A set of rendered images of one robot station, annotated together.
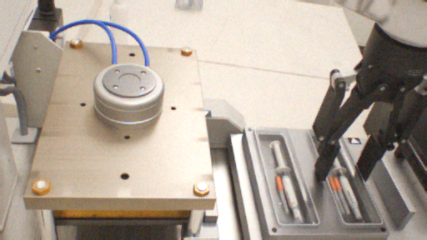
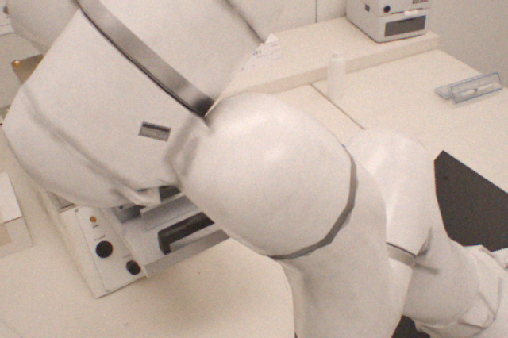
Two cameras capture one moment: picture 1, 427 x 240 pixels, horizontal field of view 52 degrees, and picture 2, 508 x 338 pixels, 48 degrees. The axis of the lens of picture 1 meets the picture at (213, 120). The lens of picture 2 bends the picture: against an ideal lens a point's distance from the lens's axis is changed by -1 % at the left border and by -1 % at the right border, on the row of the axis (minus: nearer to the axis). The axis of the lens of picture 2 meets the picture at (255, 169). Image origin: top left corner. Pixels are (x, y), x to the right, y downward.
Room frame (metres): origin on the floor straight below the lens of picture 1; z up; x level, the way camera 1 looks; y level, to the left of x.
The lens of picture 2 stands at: (0.35, -1.02, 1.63)
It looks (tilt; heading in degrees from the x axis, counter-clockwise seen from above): 37 degrees down; 71
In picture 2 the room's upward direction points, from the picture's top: 3 degrees counter-clockwise
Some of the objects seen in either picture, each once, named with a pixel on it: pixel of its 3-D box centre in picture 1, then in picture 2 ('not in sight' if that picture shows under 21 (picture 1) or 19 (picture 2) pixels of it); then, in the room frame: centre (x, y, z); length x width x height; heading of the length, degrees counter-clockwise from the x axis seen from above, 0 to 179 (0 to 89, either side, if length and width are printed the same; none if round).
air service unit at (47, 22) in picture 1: (51, 43); not in sight; (0.57, 0.28, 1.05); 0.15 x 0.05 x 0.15; 13
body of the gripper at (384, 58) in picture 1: (392, 67); not in sight; (0.46, -0.19, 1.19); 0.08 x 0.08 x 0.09
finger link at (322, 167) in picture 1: (327, 157); not in sight; (0.45, -0.17, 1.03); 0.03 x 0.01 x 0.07; 13
